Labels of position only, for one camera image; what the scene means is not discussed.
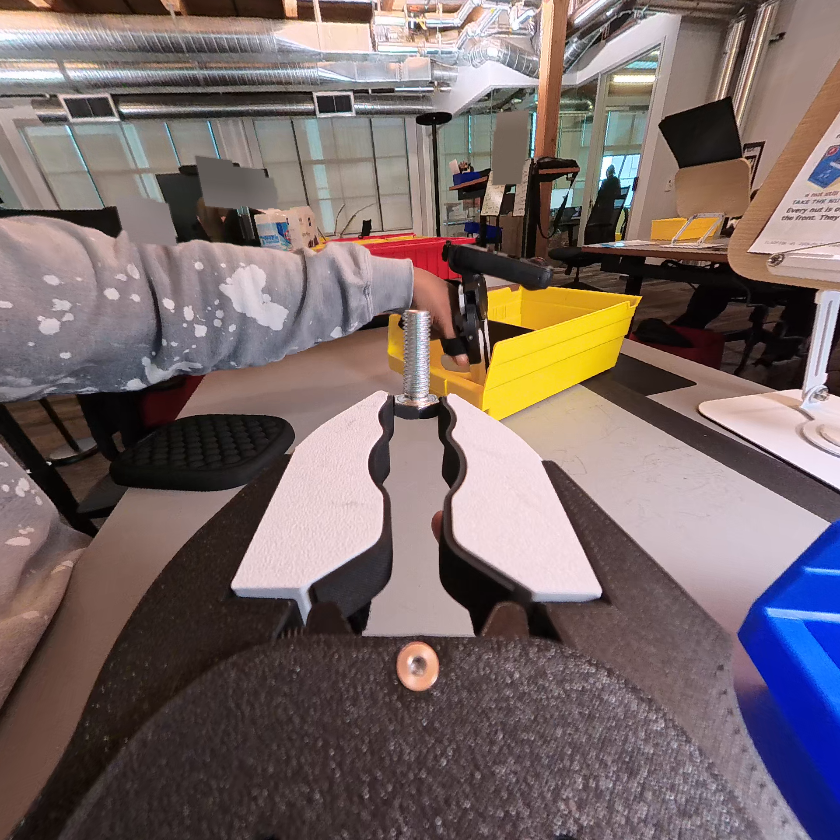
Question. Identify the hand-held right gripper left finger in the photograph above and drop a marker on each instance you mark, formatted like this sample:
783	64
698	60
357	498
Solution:
315	512

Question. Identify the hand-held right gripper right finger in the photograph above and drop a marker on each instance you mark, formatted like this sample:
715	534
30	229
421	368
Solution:
512	518

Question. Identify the large yellow plastic bin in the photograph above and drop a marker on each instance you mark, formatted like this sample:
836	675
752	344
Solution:
558	354

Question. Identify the silver hex bolt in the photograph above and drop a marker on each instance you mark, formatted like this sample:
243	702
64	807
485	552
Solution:
417	354

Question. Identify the blue plastic bin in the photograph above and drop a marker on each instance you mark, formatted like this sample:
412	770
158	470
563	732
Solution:
800	656

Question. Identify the person's left forearm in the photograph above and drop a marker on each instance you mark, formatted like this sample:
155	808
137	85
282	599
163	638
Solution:
197	308

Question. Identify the person's left hand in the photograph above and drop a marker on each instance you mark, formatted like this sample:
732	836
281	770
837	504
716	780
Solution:
436	302

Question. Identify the black bin divider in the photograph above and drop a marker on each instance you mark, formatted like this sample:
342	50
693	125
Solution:
508	331

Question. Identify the red plastic crate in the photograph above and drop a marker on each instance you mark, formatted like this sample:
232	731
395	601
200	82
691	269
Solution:
407	253

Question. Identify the black office chair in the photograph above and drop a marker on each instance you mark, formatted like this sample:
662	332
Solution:
600	226

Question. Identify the black floor stand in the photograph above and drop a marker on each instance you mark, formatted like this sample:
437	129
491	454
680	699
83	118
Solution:
558	164

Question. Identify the wooden top desk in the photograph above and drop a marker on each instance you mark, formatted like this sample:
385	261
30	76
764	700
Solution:
656	250

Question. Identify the small yellow bin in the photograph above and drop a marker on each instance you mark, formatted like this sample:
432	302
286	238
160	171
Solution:
663	229

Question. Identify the black floor lamp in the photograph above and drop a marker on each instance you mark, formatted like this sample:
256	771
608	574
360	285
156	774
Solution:
434	119

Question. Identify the black flat mat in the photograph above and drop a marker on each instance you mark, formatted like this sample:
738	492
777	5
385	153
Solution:
649	377

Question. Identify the dark red ottoman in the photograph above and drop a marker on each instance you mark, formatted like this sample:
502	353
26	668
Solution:
682	344

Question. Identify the white carton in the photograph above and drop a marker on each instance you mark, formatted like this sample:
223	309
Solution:
303	226

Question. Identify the small wooden board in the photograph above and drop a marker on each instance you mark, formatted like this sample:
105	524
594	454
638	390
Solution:
712	190

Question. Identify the white wipes canister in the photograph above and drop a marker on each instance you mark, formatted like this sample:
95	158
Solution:
272	233

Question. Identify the small white air vent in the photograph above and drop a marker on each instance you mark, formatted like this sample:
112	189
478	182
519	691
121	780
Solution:
90	107
334	103

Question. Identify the black flag panel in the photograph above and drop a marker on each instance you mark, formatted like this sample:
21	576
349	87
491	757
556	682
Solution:
702	134

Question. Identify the printed instruction sheet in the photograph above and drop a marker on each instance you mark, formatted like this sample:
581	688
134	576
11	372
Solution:
814	210

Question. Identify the large black screen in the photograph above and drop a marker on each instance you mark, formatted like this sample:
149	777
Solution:
65	216

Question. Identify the wooden support post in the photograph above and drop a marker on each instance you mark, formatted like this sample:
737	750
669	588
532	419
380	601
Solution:
551	98

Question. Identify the silver ventilation duct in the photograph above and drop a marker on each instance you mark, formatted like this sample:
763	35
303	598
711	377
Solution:
197	75
131	36

